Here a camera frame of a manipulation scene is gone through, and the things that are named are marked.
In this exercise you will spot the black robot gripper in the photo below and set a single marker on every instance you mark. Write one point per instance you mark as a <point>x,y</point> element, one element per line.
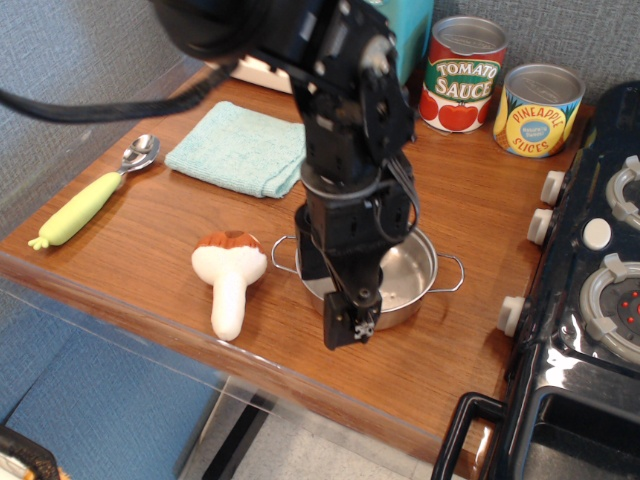
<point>371,213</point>

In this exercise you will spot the small steel pot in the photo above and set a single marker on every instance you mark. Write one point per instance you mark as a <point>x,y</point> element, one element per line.
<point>393,281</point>

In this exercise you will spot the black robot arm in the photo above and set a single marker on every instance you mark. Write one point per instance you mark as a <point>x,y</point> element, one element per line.
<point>341,62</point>

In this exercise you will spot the light blue folded towel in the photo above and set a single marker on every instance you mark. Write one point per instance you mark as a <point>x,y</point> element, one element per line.
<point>243,151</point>

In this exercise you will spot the plush mushroom toy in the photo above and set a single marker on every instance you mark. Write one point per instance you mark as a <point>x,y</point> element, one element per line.
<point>229,261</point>

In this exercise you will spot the white stove knob front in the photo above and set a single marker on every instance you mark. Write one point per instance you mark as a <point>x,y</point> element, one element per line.
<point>509,314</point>

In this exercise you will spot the white stove knob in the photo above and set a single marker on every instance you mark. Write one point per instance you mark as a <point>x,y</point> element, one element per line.
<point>539,225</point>
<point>552,187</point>
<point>509,314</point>

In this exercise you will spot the white stove knob middle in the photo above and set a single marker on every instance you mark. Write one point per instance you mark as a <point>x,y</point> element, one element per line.
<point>539,225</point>

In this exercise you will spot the white stove knob rear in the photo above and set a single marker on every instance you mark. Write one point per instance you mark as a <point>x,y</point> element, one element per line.
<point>552,187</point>

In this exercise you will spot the black toy stove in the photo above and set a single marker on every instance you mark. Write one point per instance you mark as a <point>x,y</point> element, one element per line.
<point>571,409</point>

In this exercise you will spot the tomato sauce can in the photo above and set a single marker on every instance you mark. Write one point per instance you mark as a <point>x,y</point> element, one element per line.
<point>464,60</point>

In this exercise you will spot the pineapple slices can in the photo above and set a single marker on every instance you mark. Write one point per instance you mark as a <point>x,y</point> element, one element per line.
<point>537,110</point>

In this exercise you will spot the teal toy microwave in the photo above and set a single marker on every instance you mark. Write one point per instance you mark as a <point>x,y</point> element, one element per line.
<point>409,20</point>

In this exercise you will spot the spoon with green handle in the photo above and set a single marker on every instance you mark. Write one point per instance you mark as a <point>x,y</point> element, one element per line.
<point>81,208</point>

